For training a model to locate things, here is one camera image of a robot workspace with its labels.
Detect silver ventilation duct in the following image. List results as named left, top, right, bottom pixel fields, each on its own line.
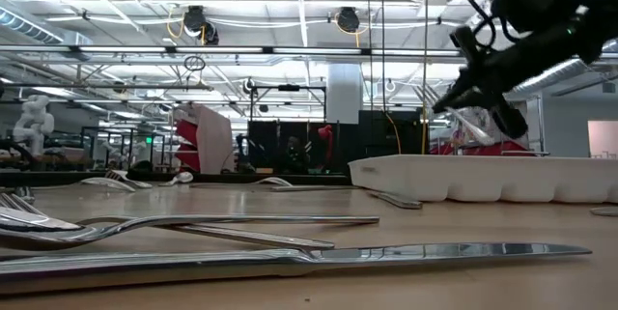
left=0, top=6, right=67, bottom=45
left=501, top=56, right=618, bottom=104

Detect black framed enclosure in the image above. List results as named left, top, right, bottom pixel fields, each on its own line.
left=79, top=125, right=168, bottom=172

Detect person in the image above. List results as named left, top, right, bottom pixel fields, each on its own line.
left=284, top=134, right=305, bottom=169

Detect white robot figure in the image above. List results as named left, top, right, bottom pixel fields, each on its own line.
left=12, top=95, right=56, bottom=156

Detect black partition wall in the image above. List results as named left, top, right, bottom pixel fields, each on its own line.
left=247, top=109, right=426, bottom=175

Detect yellow curved cable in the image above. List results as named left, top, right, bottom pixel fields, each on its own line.
left=384, top=110, right=403, bottom=155

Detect white square column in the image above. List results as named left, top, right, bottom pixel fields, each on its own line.
left=326, top=62, right=363, bottom=126

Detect red storage bins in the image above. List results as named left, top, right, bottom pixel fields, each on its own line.
left=429, top=139, right=528, bottom=156

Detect black hanging cable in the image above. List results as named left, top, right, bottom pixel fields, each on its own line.
left=379, top=0, right=388, bottom=114
left=366, top=0, right=374, bottom=111

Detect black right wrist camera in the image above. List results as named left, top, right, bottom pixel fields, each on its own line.
left=491, top=0, right=566, bottom=34

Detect white cutlery tray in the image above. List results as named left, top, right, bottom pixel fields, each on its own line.
left=348, top=154, right=618, bottom=205

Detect white and red panel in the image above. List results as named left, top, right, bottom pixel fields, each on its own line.
left=173, top=102, right=237, bottom=175

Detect metal shelf rack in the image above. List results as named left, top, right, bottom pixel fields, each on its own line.
left=482, top=95, right=551, bottom=157

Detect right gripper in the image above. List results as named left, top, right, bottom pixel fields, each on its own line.
left=432, top=19, right=593, bottom=140

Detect black metal stand frame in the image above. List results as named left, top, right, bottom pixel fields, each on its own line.
left=248, top=84, right=328, bottom=123

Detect black aluminium rig frame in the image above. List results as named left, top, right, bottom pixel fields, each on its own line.
left=0, top=169, right=352, bottom=188

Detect black rail with light strips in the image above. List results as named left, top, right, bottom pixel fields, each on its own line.
left=0, top=43, right=618, bottom=59

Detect colourful posters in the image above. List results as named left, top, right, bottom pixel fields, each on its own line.
left=451, top=106, right=492, bottom=146

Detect silver fork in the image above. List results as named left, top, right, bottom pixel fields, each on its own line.
left=104, top=169, right=155, bottom=189
left=0, top=192, right=336, bottom=252
left=442, top=105, right=497, bottom=148

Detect yellow hanging cord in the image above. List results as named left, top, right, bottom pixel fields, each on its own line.
left=420, top=0, right=431, bottom=155

